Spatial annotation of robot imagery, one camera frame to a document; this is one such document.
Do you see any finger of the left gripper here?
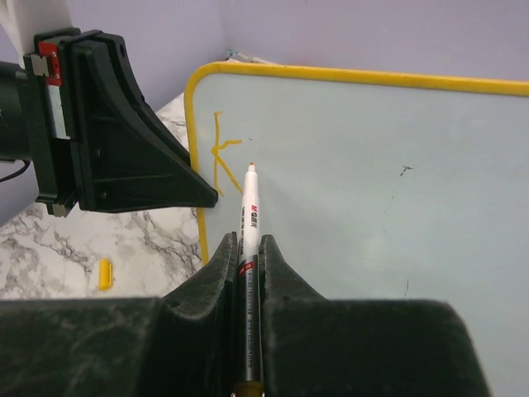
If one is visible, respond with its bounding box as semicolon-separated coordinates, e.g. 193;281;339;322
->
68;32;218;213

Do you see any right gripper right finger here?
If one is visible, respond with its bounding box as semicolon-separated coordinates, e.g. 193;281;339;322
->
260;235;490;396

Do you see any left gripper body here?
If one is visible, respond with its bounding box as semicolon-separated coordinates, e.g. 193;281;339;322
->
22;27;80;216

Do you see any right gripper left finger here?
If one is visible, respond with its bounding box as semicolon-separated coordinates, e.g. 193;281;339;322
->
1;233;237;396

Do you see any yellow marker cap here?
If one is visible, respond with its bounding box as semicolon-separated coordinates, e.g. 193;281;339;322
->
98;258;113;291

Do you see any yellow framed whiteboard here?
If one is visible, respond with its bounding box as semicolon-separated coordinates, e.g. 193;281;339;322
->
184;62;528;396

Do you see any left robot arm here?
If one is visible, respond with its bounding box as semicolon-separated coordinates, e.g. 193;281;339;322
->
1;28;218;217

